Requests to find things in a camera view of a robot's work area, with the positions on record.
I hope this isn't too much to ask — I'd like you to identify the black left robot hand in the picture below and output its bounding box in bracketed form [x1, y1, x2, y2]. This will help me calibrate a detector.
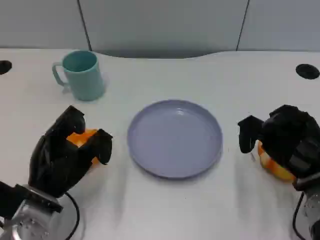
[27, 104, 113, 199]

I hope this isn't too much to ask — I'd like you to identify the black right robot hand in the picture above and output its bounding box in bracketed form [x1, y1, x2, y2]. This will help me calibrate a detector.
[237, 104, 320, 186]

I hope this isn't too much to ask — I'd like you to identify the orange toy bread roll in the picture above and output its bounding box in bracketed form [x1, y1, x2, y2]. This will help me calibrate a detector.
[65, 128, 101, 166]
[256, 139, 298, 182]

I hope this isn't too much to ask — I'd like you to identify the pale green mug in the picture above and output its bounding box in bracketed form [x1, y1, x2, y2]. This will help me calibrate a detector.
[51, 50, 106, 102]

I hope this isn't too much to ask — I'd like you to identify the lilac plate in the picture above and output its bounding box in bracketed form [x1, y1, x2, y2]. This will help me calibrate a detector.
[126, 99, 224, 180]

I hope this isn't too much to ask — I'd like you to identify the grey partition panel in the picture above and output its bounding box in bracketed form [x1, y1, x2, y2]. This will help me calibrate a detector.
[0, 0, 91, 50]
[236, 0, 320, 53]
[77, 0, 251, 60]

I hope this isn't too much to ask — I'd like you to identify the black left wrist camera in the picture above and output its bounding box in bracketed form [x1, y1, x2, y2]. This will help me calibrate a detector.
[0, 180, 64, 221]

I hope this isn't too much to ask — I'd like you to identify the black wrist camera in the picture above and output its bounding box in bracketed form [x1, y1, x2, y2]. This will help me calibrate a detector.
[291, 171, 320, 193]
[0, 180, 64, 221]

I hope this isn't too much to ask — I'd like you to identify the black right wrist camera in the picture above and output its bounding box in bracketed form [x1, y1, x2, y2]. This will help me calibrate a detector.
[291, 171, 320, 193]

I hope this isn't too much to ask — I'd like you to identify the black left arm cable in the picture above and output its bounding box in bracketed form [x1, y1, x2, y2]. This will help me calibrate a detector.
[56, 191, 81, 240]

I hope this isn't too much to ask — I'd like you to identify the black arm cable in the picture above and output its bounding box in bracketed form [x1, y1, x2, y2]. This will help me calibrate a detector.
[56, 191, 81, 240]
[291, 192, 306, 240]

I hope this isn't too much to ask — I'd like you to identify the black table cable grommet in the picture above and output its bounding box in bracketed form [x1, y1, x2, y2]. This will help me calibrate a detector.
[0, 60, 13, 76]
[295, 63, 320, 81]

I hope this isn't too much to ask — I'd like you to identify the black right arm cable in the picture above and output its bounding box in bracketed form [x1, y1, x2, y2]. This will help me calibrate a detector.
[291, 192, 306, 240]

